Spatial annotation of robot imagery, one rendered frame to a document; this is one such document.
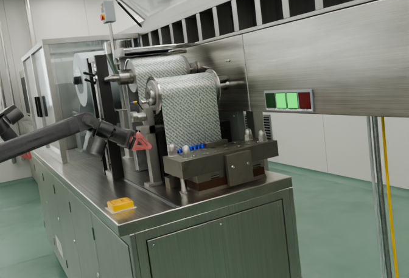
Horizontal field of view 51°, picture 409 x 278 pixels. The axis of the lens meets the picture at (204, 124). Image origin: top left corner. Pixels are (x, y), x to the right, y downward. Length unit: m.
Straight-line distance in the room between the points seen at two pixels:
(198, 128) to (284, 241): 0.53
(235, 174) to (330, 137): 3.33
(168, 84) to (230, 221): 0.55
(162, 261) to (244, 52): 0.82
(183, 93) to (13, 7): 5.73
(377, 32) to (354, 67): 0.12
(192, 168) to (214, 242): 0.26
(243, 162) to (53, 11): 6.00
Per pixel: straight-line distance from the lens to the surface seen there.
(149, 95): 1.64
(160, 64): 1.87
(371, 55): 1.22
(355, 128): 4.54
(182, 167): 1.44
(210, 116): 1.69
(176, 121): 1.63
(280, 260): 1.67
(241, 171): 1.53
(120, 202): 1.47
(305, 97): 1.41
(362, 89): 1.25
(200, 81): 1.68
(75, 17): 7.31
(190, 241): 1.45
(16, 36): 7.13
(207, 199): 1.44
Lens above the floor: 1.31
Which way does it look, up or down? 7 degrees down
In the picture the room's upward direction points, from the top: 7 degrees counter-clockwise
